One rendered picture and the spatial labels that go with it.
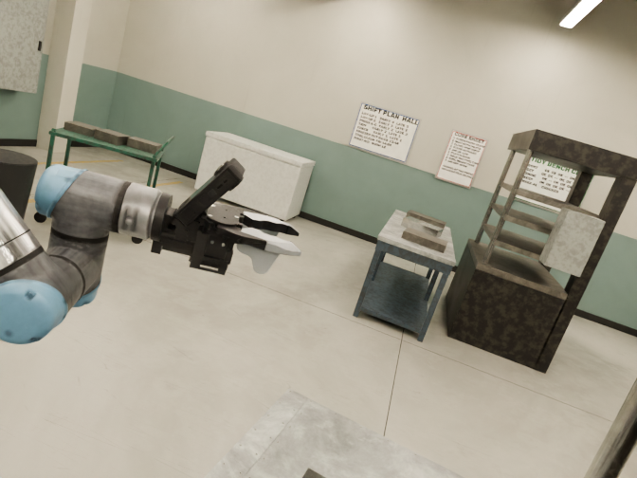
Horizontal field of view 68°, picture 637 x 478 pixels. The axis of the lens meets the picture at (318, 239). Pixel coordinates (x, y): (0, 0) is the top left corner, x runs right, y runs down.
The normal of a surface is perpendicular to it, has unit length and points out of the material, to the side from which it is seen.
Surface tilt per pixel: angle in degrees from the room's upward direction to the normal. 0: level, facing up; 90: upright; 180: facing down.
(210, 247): 98
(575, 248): 90
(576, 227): 90
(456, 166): 90
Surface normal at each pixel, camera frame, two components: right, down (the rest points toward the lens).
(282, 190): -0.24, 0.18
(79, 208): 0.13, 0.29
